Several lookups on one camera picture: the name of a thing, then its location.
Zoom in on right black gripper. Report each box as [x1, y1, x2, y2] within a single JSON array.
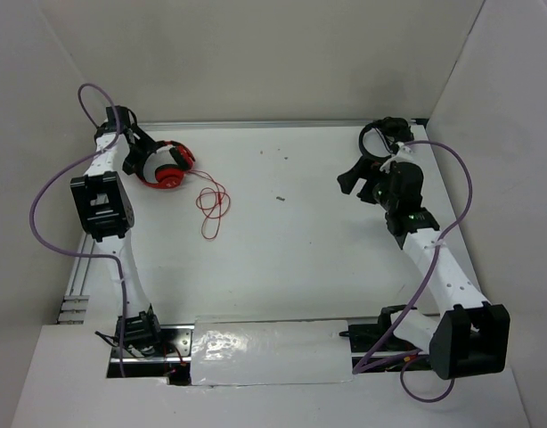
[[337, 155, 398, 211]]

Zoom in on red black headphones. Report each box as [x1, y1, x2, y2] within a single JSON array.
[[135, 140, 196, 190]]

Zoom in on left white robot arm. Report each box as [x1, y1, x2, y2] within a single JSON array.
[[70, 106, 165, 358]]

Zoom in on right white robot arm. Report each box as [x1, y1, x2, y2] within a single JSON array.
[[337, 158, 510, 380]]

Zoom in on black headphones in corner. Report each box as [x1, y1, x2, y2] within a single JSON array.
[[358, 117, 414, 162]]

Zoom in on white taped cover sheet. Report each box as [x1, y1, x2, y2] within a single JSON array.
[[190, 320, 353, 387]]

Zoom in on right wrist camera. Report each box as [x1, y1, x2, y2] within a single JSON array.
[[380, 142, 413, 173]]

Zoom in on aluminium table frame rail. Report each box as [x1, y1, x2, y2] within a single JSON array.
[[139, 119, 371, 132]]

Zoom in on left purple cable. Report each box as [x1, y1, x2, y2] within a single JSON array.
[[29, 82, 128, 380]]

